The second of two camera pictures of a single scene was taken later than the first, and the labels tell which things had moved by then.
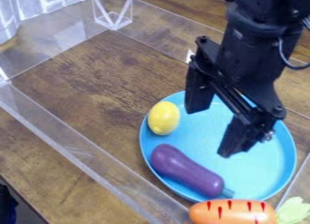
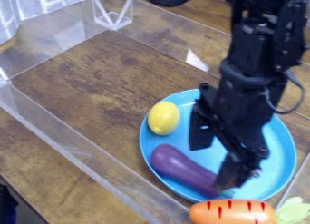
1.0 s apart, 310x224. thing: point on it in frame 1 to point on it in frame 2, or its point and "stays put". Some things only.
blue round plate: (250, 173) stays put
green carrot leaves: (291, 211) stays put
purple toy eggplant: (168, 165) stays put
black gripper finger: (243, 136) to (242, 163)
